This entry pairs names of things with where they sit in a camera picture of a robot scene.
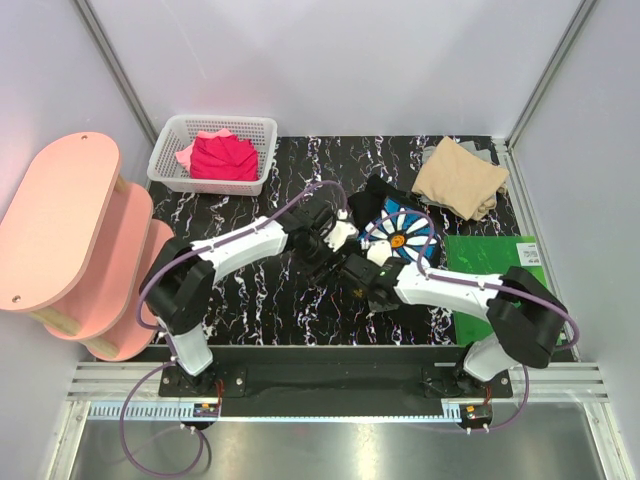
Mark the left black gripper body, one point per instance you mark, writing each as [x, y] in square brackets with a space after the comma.
[312, 259]

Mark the red t-shirt in basket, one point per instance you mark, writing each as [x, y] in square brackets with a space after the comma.
[224, 159]

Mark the white plastic basket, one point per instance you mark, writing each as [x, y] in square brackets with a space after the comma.
[180, 131]

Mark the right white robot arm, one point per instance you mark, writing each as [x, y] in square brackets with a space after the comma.
[525, 317]

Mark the pink tiered shelf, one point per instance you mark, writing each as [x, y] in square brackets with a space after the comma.
[77, 241]

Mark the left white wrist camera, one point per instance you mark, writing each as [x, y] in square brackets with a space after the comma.
[342, 231]

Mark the black marble table mat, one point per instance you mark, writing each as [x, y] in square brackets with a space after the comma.
[270, 302]

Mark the beige folded t-shirt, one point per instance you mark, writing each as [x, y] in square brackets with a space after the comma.
[456, 179]

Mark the black daisy t-shirt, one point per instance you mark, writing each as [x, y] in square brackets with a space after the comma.
[381, 212]

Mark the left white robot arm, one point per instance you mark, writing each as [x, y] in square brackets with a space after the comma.
[178, 286]

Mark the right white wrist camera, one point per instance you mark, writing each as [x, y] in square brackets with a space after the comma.
[378, 251]

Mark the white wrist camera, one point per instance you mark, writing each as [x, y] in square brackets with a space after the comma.
[342, 231]
[378, 251]

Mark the green cutting mat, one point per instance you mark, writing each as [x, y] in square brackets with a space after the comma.
[485, 255]

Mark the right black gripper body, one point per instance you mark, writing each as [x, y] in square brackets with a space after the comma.
[375, 307]

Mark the pink t-shirt in basket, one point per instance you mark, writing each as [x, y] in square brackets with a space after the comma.
[183, 157]

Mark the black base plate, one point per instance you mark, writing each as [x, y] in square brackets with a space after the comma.
[288, 382]

